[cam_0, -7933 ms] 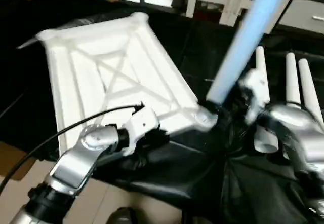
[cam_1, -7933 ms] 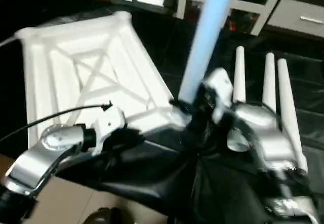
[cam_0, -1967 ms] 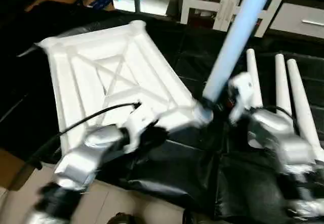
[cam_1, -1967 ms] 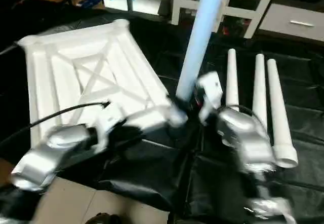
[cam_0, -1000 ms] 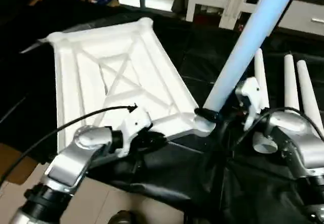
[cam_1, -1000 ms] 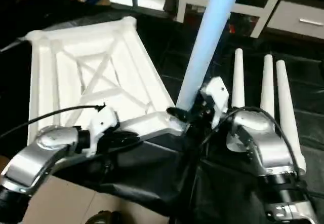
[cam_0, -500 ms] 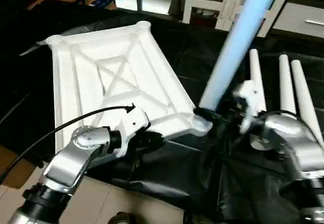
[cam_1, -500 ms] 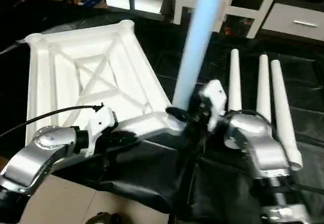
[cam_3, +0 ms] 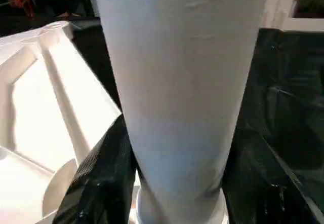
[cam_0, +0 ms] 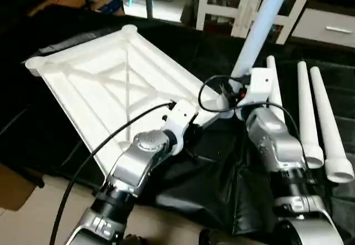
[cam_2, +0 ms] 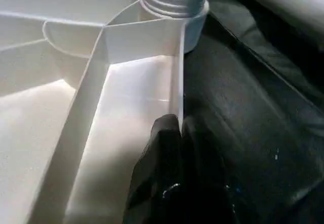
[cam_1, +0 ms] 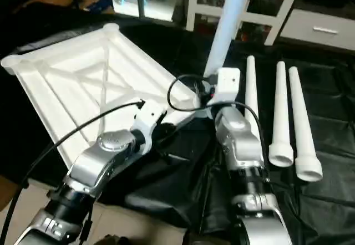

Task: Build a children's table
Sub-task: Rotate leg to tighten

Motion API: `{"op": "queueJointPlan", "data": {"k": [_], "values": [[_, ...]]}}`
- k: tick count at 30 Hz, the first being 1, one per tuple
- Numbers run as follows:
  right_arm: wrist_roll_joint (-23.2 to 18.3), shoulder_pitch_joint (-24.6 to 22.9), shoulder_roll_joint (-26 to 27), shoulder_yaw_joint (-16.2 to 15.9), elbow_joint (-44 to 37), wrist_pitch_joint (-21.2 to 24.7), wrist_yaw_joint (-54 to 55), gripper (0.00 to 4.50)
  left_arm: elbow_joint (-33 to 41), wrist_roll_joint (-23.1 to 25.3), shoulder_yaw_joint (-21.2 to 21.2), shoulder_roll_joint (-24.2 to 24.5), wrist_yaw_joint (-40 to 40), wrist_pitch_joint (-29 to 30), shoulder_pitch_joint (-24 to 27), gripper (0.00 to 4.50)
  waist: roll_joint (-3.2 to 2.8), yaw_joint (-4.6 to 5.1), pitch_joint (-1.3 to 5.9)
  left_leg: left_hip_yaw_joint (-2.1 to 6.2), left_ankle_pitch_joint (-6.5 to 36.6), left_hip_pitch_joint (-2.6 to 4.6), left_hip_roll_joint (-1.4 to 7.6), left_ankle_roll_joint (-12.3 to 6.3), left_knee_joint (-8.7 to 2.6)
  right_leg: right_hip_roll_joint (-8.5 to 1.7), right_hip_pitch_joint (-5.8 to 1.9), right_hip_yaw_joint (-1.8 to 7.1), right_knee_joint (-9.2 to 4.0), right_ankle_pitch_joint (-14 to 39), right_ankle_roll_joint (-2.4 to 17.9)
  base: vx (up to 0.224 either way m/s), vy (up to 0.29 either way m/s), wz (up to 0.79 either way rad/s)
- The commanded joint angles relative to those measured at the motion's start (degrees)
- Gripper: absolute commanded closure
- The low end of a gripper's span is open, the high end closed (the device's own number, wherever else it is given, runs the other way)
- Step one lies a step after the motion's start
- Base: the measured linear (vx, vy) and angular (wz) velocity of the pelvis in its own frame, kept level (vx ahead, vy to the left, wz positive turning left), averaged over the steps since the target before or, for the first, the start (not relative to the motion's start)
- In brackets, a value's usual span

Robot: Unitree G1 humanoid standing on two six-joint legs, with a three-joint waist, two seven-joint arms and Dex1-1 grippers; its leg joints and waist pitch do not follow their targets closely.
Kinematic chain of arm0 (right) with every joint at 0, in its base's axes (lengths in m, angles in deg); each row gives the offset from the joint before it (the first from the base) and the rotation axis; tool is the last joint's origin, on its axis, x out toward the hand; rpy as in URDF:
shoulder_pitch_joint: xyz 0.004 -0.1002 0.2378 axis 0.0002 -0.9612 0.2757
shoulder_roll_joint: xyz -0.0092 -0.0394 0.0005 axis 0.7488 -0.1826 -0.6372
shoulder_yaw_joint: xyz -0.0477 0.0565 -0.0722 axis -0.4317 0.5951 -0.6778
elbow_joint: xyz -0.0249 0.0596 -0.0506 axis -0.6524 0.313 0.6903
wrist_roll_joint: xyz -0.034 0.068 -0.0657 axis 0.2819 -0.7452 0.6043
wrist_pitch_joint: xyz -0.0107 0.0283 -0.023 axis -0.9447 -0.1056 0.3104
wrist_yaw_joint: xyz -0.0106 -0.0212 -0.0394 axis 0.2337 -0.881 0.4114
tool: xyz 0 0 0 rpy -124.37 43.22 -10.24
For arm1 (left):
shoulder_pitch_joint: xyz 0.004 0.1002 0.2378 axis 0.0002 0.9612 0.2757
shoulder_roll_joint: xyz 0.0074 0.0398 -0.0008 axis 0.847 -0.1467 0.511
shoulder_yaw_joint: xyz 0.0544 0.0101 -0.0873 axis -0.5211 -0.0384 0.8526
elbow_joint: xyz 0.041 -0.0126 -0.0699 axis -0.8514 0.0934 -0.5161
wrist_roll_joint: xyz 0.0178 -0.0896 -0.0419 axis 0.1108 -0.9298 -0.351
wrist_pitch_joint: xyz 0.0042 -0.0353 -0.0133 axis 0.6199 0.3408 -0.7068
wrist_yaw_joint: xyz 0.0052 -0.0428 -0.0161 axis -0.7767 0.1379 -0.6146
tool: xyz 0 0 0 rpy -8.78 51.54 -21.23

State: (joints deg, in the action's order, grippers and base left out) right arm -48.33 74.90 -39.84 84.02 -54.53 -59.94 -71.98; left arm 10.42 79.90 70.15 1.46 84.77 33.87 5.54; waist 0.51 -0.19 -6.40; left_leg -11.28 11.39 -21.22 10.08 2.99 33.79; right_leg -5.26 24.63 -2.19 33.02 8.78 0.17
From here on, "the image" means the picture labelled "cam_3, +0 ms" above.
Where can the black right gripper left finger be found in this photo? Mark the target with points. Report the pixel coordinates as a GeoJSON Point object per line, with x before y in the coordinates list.
{"type": "Point", "coordinates": [101, 183]}

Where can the black mat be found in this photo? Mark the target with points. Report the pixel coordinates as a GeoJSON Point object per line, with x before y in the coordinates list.
{"type": "Point", "coordinates": [288, 92]}

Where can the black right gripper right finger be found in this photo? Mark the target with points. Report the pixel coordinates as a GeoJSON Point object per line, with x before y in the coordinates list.
{"type": "Point", "coordinates": [263, 183]}

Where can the white plastic table leg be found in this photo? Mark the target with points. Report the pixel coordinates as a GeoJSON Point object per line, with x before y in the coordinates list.
{"type": "Point", "coordinates": [182, 82]}

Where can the white glass door cabinet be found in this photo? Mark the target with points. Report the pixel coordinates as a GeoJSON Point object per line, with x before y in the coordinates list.
{"type": "Point", "coordinates": [288, 1]}

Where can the white plastic table top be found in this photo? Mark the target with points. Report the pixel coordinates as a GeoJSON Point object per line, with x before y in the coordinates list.
{"type": "Point", "coordinates": [45, 107]}

